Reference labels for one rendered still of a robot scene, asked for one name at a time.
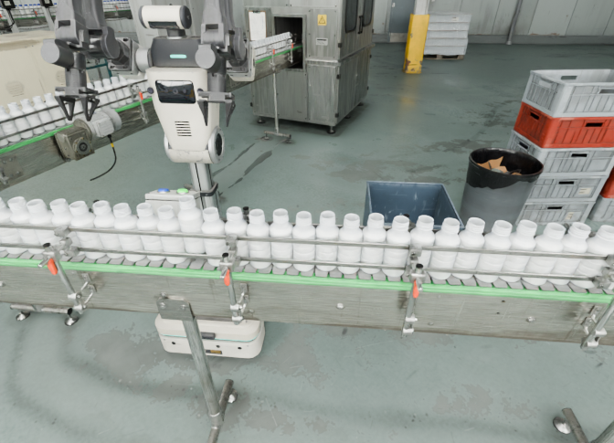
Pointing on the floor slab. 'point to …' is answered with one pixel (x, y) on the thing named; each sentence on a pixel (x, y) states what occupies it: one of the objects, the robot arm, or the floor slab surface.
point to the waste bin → (498, 186)
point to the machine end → (315, 47)
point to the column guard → (416, 43)
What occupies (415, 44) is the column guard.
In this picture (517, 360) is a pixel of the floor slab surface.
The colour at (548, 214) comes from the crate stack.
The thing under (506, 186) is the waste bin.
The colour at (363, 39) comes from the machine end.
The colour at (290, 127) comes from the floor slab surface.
